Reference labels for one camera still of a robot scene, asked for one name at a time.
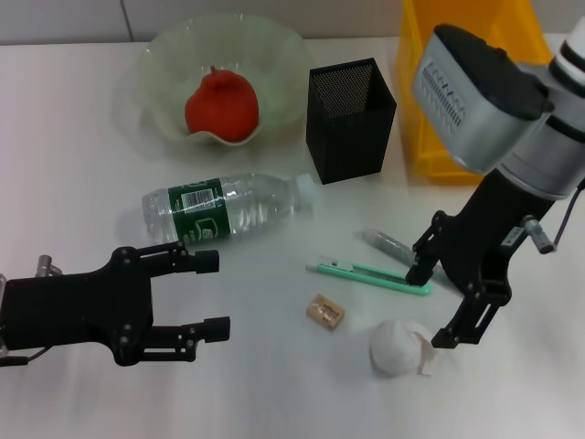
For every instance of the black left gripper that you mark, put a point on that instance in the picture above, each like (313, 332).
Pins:
(77, 311)

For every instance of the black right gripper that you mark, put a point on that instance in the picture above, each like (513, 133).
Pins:
(484, 238)

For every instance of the white paper ball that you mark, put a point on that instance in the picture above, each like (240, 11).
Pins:
(395, 350)

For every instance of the clear green-label water bottle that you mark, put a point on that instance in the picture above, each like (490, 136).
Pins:
(205, 210)

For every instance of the red-orange fruit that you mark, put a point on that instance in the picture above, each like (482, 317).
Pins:
(224, 107)

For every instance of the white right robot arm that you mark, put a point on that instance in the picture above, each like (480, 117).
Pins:
(548, 151)

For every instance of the grey pen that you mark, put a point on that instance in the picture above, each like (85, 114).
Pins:
(388, 244)

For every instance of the green utility knife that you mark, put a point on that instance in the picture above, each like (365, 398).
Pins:
(361, 272)

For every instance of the black mesh pen holder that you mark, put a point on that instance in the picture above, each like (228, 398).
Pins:
(352, 137)

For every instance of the translucent green fruit plate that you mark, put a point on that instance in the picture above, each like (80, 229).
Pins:
(279, 68)

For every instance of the yellow plastic bin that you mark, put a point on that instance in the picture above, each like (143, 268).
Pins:
(425, 151)

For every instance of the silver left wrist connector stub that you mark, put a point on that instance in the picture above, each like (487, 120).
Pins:
(48, 266)

